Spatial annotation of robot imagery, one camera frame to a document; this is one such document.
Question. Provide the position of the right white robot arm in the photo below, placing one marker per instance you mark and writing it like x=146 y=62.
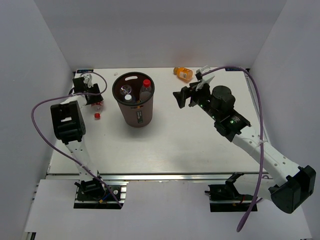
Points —
x=290 y=184

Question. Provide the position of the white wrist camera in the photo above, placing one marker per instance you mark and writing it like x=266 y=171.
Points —
x=203 y=76
x=87 y=79

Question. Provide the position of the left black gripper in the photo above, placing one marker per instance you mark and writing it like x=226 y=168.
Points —
x=96 y=98

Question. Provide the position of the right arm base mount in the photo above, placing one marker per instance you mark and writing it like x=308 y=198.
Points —
x=225 y=197

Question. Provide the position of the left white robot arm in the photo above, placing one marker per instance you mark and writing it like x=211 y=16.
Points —
x=69 y=125

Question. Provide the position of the clear bottle red label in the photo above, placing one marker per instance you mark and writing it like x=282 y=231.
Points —
x=97 y=109

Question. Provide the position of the brown plastic waste bin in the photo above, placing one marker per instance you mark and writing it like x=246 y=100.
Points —
x=136 y=115

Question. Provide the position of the blue label water bottle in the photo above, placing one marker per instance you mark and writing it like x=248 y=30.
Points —
x=126 y=90
x=128 y=98

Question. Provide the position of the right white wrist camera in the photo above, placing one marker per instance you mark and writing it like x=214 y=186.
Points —
x=203 y=76

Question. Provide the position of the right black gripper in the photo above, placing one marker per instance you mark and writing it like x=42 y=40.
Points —
x=185 y=93

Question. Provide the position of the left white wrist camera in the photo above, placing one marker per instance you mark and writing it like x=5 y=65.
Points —
x=87 y=79

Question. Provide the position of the red cap bottle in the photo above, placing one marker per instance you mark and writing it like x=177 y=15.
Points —
x=145 y=90

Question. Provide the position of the right blue corner sticker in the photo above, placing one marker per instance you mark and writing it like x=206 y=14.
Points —
x=233 y=69

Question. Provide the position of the blue corner sticker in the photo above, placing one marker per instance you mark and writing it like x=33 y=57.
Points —
x=82 y=71
x=233 y=69

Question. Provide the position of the left blue corner sticker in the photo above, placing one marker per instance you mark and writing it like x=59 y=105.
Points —
x=82 y=71

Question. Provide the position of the orange bottle with white label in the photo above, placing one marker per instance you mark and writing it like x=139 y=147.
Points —
x=183 y=73

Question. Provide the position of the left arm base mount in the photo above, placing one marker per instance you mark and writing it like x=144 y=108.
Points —
x=93 y=194

